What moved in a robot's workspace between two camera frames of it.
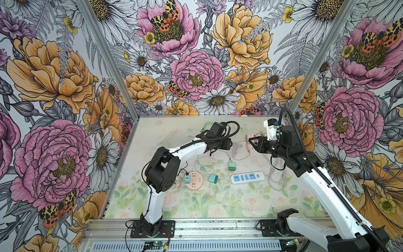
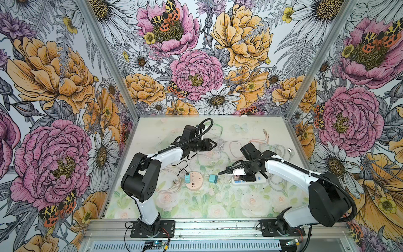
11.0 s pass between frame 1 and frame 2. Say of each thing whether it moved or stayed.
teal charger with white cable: stayed
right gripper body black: moved
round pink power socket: stayed
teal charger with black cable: stayed
